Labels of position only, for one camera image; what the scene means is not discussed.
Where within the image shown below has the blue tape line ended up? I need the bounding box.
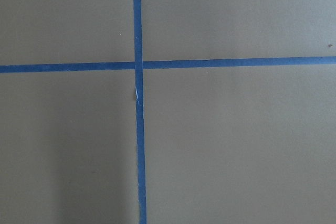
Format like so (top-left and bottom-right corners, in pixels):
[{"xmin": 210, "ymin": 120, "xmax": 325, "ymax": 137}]
[
  {"xmin": 0, "ymin": 56, "xmax": 336, "ymax": 74},
  {"xmin": 132, "ymin": 0, "xmax": 148, "ymax": 224}
]

